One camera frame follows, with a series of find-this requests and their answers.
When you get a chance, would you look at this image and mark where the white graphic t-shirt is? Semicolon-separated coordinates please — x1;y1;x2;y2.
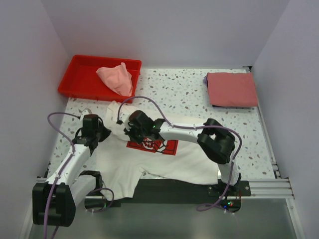
96;101;218;201

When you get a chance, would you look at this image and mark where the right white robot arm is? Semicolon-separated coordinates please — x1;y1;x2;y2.
118;110;242;196

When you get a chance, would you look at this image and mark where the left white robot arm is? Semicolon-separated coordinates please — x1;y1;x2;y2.
32;114;111;227

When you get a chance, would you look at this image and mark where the light pink t-shirt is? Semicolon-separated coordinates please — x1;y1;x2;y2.
96;62;133;97

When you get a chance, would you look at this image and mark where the red plastic bin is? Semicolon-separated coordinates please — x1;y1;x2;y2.
58;55;142;103

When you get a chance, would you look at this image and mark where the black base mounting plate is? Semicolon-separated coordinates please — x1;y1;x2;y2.
84;179;251;213

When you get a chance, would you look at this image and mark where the folded purple t-shirt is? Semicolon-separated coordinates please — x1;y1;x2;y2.
203;76;208;87

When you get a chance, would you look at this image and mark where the folded dusty red t-shirt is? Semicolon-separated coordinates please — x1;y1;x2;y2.
205;72;258;108

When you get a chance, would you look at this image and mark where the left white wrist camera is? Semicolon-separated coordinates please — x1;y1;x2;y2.
80;109;92;117

